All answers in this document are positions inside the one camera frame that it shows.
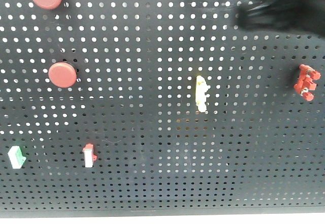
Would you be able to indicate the red toggle switch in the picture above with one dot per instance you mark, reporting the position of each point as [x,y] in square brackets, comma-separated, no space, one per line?
[305,84]

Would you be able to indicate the yellow toggle switch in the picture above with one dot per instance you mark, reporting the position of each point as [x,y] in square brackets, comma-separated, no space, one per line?
[200,93]

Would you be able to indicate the lower red mushroom button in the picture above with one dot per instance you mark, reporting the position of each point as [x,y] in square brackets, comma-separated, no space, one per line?
[62,74]

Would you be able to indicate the black perforated pegboard panel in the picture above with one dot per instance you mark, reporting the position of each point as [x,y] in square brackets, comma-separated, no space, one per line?
[259,147]

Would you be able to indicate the red-white rocker switch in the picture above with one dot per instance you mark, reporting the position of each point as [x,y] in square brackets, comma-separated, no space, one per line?
[89,156]

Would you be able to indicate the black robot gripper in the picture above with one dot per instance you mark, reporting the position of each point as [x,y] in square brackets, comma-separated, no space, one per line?
[283,15]

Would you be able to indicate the green-white rocker switch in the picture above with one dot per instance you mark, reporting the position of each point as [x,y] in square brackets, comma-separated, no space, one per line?
[16,158]

